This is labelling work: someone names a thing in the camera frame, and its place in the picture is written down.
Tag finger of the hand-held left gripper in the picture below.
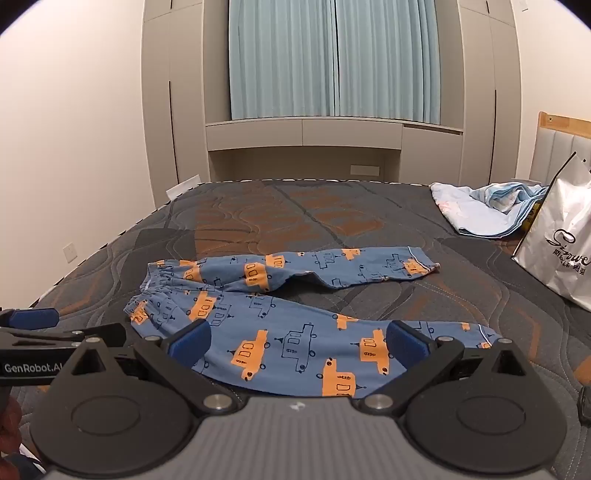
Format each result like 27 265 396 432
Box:
0 308 61 330
0 322 128 352

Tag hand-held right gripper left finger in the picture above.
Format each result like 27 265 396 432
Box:
59 318 243 415

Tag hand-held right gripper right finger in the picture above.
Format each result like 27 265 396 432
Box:
356 319 533 415

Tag blue pants with orange print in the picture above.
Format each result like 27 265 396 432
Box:
123 247 502 400

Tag person's left hand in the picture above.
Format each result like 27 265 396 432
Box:
0 399 22 457

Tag person's clothing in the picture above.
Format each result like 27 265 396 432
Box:
0 454 48 480

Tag light blue crumpled blanket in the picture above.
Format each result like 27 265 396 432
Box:
429 181 551 240

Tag white flat board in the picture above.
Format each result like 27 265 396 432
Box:
165 174 203 200

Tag white shopping bag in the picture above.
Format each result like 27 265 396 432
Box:
512 151 591 311

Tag beige window cabinet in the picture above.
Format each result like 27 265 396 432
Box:
205 117 465 184

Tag padded grey headboard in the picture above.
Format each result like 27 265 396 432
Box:
529 111 591 186

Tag beige wardrobe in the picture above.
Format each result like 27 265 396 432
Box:
436 0 539 186
141 0 232 205

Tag light blue curtain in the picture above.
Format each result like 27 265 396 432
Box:
228 0 442 126

